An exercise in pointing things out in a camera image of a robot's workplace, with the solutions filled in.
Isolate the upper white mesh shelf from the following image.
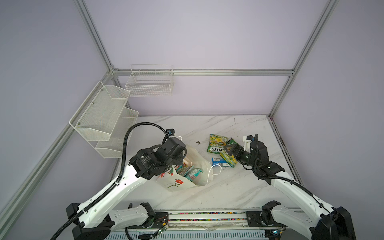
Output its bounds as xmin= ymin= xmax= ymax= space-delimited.
xmin=69 ymin=82 xmax=130 ymax=142

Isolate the lower white mesh shelf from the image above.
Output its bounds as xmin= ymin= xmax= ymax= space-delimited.
xmin=95 ymin=108 xmax=139 ymax=159

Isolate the teal snack packet top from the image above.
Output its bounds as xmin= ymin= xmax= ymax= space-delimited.
xmin=184 ymin=169 xmax=203 ymax=182

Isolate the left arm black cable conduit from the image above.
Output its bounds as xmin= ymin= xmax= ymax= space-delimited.
xmin=50 ymin=121 xmax=167 ymax=240

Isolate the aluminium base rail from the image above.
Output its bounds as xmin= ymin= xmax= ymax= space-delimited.
xmin=79 ymin=207 xmax=337 ymax=240

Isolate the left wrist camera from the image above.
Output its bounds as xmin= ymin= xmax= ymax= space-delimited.
xmin=166 ymin=129 xmax=175 ymax=136

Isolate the blue snack packet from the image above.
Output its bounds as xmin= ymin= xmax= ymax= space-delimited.
xmin=211 ymin=158 xmax=233 ymax=168

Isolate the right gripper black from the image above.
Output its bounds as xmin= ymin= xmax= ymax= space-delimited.
xmin=223 ymin=144 xmax=258 ymax=169

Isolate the white mesh shelf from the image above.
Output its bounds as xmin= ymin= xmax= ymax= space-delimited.
xmin=69 ymin=82 xmax=130 ymax=142
xmin=95 ymin=108 xmax=139 ymax=159

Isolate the white floral paper bag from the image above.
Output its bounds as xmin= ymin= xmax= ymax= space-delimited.
xmin=156 ymin=145 xmax=223 ymax=192

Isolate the green snack packet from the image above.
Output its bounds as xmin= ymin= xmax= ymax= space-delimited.
xmin=220 ymin=138 xmax=237 ymax=168

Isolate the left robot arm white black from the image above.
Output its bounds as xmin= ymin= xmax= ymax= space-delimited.
xmin=67 ymin=137 xmax=187 ymax=240

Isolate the teal snack packet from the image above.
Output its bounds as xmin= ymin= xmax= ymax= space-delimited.
xmin=184 ymin=169 xmax=203 ymax=182
xmin=175 ymin=163 xmax=194 ymax=177

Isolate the white wire basket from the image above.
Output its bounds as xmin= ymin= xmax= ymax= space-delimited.
xmin=126 ymin=65 xmax=174 ymax=97

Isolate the yellow-green snack packet back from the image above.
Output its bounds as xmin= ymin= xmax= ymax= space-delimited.
xmin=207 ymin=134 xmax=230 ymax=154

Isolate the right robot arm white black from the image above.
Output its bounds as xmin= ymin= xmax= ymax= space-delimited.
xmin=224 ymin=138 xmax=357 ymax=240

